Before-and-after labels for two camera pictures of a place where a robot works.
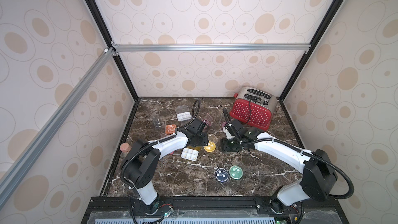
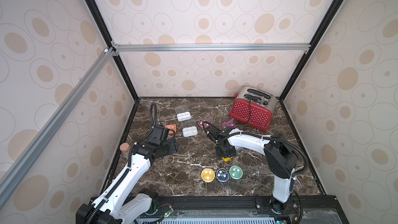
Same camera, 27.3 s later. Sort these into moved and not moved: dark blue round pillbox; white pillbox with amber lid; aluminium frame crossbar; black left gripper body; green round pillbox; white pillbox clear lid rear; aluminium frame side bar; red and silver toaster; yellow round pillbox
Moved: yellow round pillbox; black left gripper body; white pillbox with amber lid
Not moved: aluminium frame crossbar; dark blue round pillbox; white pillbox clear lid rear; red and silver toaster; aluminium frame side bar; green round pillbox
